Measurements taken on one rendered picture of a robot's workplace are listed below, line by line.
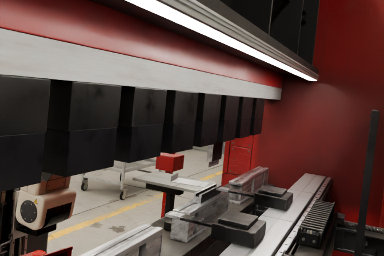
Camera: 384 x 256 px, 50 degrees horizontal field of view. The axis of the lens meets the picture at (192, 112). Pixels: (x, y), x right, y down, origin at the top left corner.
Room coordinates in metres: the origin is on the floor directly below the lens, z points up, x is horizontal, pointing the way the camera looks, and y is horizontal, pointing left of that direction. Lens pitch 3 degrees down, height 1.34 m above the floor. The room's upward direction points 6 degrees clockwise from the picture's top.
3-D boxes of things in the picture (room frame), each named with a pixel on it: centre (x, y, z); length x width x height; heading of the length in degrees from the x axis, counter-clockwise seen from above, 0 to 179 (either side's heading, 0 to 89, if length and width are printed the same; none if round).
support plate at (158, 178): (1.55, 0.04, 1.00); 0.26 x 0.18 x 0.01; 66
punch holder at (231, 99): (1.52, -0.11, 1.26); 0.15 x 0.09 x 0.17; 156
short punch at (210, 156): (1.49, -0.10, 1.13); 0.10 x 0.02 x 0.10; 156
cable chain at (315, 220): (1.14, -0.38, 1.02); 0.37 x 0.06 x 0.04; 156
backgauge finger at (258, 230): (1.07, -0.08, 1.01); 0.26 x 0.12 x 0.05; 66
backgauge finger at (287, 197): (1.44, -0.24, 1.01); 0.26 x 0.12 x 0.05; 66
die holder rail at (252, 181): (2.00, -0.32, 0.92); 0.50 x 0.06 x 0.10; 156
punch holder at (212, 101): (1.33, -0.03, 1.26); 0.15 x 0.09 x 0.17; 156
